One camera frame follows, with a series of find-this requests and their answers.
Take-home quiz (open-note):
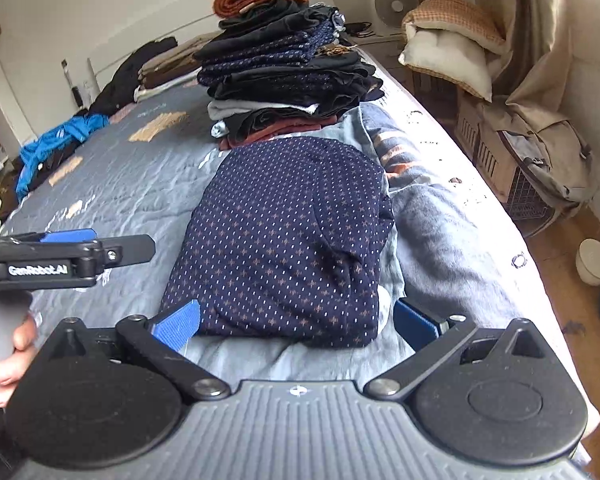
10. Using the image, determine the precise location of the black plastic crate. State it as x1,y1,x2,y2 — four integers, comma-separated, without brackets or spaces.
502,165,556,224

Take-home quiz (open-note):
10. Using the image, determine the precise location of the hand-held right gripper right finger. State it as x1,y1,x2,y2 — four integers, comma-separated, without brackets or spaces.
364,298,563,402

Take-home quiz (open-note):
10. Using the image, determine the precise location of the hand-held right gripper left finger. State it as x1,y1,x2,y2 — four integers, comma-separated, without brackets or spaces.
42,299,232,402

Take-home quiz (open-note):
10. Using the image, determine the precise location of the white box fan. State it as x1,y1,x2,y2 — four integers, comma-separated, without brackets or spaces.
363,0,425,37

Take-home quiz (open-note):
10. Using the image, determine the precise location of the brown jacket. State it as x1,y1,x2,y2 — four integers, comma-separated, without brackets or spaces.
0,155,33,223

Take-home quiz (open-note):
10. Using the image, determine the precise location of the beige backpack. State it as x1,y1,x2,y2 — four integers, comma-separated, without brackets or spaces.
481,102,599,221

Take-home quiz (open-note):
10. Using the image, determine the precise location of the white headboard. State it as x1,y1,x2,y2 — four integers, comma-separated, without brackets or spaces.
87,0,331,90

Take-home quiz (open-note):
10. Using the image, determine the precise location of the white wardrobe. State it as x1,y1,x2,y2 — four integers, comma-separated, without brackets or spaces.
0,47,33,241

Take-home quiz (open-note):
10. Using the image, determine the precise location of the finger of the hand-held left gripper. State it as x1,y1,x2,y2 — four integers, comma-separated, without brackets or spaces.
39,228,99,244
99,234,157,268

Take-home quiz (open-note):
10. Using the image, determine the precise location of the black coat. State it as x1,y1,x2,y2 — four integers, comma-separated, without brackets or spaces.
87,36,178,117

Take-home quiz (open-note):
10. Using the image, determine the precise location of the person's left hand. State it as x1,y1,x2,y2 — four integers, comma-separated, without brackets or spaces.
0,310,40,409

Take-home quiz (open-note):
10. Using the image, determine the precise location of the blue jacket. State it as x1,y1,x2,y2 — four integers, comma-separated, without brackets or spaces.
16,112,111,198

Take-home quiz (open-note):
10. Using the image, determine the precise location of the black crumpled garment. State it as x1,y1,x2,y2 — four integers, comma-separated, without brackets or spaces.
27,141,83,192

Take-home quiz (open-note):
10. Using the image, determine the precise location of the stack of folded brown clothes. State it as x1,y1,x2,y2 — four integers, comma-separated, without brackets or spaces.
134,31,222,103

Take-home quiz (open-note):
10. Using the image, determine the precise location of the white pillow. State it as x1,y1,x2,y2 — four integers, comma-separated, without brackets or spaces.
397,27,495,102

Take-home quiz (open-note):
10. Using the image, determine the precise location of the beige curtain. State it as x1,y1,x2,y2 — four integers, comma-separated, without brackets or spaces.
467,0,578,111

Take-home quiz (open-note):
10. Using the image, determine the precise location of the checked beige pillow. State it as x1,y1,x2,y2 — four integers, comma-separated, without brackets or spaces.
401,0,507,57

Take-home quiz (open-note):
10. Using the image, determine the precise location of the white bowl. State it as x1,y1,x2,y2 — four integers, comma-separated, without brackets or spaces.
575,238,600,287

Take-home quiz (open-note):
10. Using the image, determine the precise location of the tall stack of folded clothes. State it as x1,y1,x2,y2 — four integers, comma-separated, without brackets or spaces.
192,0,386,152

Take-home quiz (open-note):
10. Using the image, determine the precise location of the navy dotted sweater orange lining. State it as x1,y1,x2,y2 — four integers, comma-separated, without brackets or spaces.
160,136,396,350

